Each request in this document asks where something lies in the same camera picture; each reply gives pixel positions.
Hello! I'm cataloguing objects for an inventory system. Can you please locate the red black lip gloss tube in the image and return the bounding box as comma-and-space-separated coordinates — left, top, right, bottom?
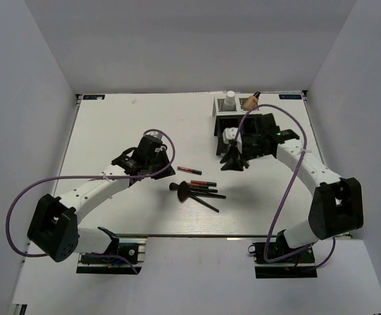
177, 166, 203, 175

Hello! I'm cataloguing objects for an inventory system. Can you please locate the black metal organizer rack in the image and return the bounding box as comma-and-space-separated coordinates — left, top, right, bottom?
214, 114, 264, 156

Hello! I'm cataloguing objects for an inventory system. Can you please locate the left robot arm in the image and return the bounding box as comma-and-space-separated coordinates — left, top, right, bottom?
27, 131, 175, 263

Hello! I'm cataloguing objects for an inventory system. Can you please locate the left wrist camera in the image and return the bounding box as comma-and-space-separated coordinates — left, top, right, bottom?
145, 131, 163, 140

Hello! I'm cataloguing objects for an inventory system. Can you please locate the foundation bottle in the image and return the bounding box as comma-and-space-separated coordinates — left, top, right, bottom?
242, 91, 260, 111

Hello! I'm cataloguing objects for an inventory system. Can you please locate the white table board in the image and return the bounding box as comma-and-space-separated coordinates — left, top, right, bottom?
56, 93, 312, 235

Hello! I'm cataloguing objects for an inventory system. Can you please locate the black round makeup brush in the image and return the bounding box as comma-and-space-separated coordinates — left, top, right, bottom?
169, 182, 218, 194

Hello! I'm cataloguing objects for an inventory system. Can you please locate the black fan makeup brush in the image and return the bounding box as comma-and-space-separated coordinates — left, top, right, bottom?
177, 181, 220, 213

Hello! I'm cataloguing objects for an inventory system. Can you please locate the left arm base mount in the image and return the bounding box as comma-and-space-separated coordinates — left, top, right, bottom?
76, 238, 147, 275

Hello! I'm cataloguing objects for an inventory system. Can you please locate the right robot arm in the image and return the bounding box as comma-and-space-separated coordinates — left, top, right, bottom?
214, 114, 364, 262

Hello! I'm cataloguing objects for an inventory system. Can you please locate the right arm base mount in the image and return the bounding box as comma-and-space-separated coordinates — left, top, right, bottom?
247, 242, 317, 279

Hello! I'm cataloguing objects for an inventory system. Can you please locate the white jar cap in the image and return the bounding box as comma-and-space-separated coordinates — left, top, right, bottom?
225, 91, 235, 104

